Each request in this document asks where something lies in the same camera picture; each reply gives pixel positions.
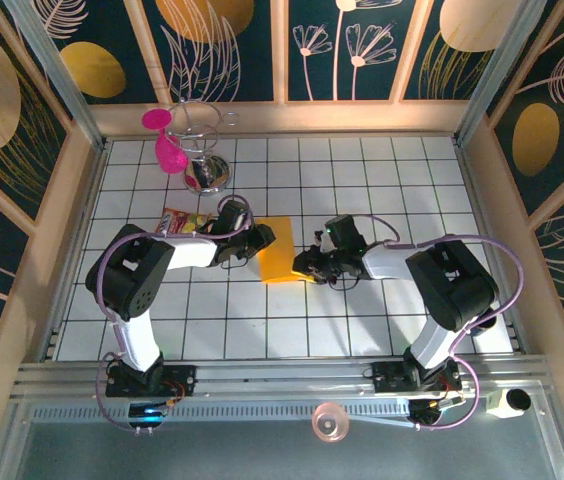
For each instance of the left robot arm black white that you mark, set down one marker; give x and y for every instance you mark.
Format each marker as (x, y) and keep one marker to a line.
(132, 275)

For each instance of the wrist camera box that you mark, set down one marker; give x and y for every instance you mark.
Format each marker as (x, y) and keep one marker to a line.
(234, 216)
(344, 232)

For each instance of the colourful snack bag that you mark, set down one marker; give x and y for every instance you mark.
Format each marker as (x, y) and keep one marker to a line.
(182, 222)

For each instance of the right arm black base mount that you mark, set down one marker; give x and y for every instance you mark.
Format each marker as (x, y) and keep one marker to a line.
(387, 380)

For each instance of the white box camera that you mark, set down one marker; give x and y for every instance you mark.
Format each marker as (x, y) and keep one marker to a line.
(497, 407)

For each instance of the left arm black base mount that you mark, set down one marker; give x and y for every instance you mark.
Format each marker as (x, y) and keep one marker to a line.
(182, 380)

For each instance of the yellow paper sheet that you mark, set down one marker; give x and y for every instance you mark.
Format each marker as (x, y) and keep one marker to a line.
(277, 260)

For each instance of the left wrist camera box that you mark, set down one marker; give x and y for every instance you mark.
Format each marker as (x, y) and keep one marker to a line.
(234, 216)

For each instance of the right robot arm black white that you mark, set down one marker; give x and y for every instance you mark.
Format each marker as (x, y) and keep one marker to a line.
(452, 285)

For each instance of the clear pink plastic spool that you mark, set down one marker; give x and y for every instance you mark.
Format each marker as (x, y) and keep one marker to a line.
(331, 425)

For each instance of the aluminium mounting rail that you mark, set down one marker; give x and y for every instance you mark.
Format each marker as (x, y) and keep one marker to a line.
(282, 380)

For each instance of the aluminium frame post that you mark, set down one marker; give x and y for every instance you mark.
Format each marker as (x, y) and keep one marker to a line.
(499, 75)
(59, 75)

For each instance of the black controller board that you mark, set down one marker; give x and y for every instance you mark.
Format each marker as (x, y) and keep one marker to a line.
(427, 412)
(147, 412)

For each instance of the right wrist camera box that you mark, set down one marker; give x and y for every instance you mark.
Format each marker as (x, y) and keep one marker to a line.
(344, 232)

